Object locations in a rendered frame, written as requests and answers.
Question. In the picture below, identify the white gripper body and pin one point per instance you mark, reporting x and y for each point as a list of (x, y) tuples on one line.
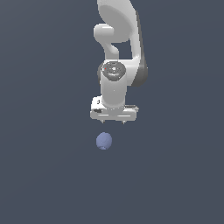
[(113, 113)]

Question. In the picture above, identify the blue round ball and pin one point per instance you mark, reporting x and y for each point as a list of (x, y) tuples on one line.
[(104, 141)]

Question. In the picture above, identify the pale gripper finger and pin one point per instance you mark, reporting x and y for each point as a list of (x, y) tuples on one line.
[(102, 121), (123, 122)]

